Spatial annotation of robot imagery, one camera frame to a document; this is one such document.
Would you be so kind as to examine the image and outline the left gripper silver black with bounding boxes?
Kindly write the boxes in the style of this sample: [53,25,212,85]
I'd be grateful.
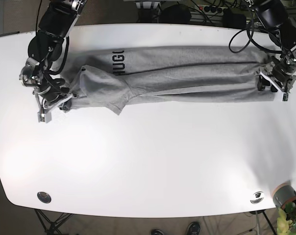
[255,62,296,102]

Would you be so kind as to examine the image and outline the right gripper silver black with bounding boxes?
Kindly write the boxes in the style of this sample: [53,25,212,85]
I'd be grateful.
[34,89,75,123]

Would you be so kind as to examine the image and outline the light grey printed T-shirt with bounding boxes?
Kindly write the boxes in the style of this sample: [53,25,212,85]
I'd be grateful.
[61,47,275,114]

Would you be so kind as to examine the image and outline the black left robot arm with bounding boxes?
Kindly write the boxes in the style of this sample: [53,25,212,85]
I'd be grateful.
[247,0,296,101]

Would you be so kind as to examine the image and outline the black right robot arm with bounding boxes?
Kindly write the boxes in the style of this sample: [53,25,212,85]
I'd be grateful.
[19,0,86,123]

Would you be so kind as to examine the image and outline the left silver table grommet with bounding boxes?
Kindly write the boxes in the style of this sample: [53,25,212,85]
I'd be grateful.
[37,191,51,204]

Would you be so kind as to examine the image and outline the silver table grommet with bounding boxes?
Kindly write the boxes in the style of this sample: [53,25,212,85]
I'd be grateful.
[37,191,51,204]
[250,191,265,204]

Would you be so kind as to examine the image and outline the grey plant pot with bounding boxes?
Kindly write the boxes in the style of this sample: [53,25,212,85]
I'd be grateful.
[272,183,296,210]

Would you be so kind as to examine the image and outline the right silver table grommet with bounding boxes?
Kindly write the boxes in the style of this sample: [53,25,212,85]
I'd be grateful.
[250,191,265,204]

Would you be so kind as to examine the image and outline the black folding table legs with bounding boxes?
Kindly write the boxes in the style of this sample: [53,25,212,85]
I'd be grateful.
[34,209,73,235]

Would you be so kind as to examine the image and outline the green potted plant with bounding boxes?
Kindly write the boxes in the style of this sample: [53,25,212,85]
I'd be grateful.
[277,202,296,235]

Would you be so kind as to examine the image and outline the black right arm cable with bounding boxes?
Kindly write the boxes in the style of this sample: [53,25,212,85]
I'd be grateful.
[37,0,71,84]

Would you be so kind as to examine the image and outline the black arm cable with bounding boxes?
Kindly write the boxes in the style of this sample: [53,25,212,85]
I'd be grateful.
[37,0,71,84]
[228,0,283,54]

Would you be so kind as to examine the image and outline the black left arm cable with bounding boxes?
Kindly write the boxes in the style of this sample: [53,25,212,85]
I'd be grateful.
[228,0,283,54]

